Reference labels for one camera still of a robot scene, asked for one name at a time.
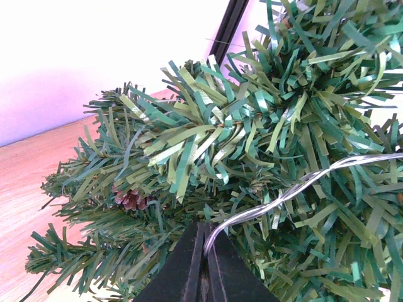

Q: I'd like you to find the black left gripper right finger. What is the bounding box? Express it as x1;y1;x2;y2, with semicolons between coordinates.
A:
203;232;278;302

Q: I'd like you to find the brown pine cone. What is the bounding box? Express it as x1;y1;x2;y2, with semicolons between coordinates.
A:
112;186;150;211

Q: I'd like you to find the clear string light wire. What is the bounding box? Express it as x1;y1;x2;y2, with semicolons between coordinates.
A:
203;152;403;255

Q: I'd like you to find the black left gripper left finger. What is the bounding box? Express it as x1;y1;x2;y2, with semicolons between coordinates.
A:
133;223;205;302

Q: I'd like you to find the small green christmas tree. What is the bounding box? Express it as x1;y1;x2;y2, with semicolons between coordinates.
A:
25;1;402;301

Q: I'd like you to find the black frame post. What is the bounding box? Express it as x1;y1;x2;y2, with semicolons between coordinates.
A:
209;0;249;65

